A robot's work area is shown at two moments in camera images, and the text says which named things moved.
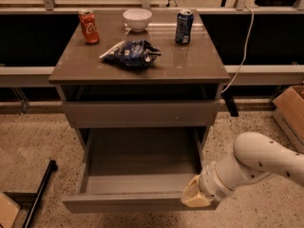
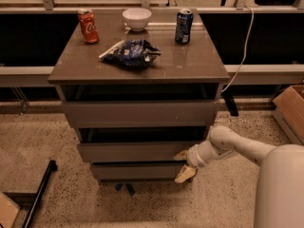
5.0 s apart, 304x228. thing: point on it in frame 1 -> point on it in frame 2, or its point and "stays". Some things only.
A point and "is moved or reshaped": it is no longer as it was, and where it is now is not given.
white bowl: (138, 19) stays
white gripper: (210, 183) -> (192, 158)
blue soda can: (183, 27) stays
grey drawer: (137, 170) is moved or reshaped
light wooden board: (9, 211) stays
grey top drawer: (140, 106) stays
